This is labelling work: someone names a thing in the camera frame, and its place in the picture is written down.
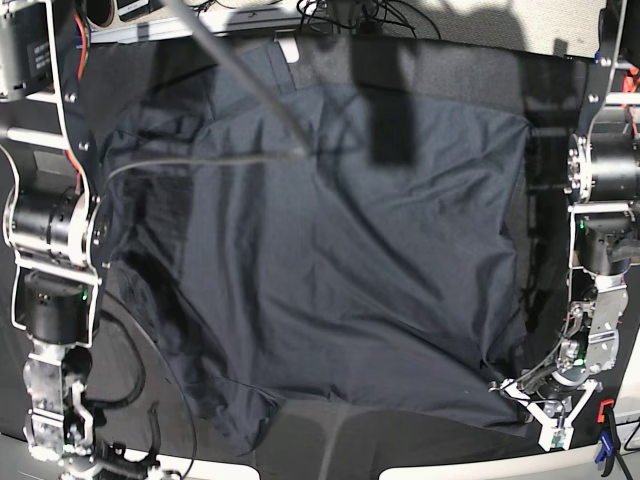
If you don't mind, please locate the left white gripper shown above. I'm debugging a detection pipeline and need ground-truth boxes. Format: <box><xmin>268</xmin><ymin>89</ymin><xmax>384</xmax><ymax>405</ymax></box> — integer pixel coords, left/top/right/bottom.
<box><xmin>489</xmin><ymin>379</ymin><xmax>601</xmax><ymax>429</ymax></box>

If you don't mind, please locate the dark navy t-shirt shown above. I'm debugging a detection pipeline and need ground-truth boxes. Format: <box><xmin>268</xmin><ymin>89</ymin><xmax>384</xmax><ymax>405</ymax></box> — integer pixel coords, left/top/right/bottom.
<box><xmin>101</xmin><ymin>55</ymin><xmax>529</xmax><ymax>452</ymax></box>

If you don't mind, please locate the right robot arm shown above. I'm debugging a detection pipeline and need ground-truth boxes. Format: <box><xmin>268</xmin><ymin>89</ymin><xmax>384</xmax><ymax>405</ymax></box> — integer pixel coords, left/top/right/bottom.
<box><xmin>1</xmin><ymin>1</ymin><xmax>165</xmax><ymax>479</ymax></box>

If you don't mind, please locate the red blue clamp near right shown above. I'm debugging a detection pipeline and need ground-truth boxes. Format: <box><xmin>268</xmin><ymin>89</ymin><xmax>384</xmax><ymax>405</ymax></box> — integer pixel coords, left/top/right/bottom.
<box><xmin>594</xmin><ymin>399</ymin><xmax>620</xmax><ymax>478</ymax></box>

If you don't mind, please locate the white tag on cloth edge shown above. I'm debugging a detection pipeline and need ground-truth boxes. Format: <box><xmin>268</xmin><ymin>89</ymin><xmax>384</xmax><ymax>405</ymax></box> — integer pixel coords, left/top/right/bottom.
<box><xmin>276</xmin><ymin>37</ymin><xmax>300</xmax><ymax>64</ymax></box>

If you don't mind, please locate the black table cover cloth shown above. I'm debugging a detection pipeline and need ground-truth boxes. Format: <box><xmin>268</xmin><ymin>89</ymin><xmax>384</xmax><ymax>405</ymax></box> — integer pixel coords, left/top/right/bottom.
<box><xmin>0</xmin><ymin>35</ymin><xmax>640</xmax><ymax>480</ymax></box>

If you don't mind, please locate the black cable bundle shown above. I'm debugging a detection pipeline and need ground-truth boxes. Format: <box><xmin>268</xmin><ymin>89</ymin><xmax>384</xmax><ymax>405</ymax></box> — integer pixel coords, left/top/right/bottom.
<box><xmin>295</xmin><ymin>0</ymin><xmax>443</xmax><ymax>41</ymax></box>

